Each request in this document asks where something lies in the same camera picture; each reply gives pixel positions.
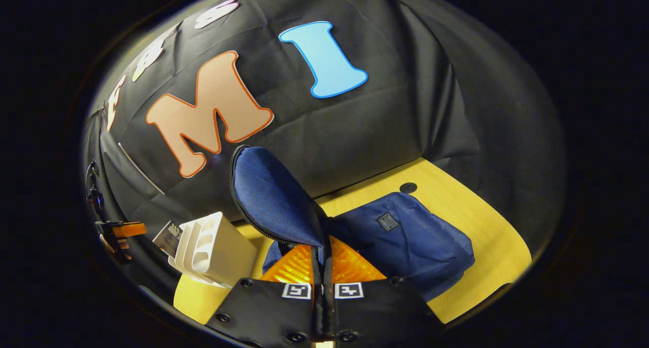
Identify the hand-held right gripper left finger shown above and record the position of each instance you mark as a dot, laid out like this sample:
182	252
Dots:
263	312

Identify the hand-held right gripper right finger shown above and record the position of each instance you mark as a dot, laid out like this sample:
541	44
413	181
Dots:
380	312

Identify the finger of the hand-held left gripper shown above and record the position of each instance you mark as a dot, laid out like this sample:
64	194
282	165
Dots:
129	230

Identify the white bookshelf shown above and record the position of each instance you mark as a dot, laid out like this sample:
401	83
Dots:
218	251

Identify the blue schoolbag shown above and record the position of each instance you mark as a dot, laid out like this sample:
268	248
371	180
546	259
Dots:
274	201

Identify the black round table grommet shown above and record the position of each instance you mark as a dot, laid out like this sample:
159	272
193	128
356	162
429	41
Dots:
408	187

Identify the black backdrop cloth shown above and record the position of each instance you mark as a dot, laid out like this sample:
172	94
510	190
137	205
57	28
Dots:
355	130

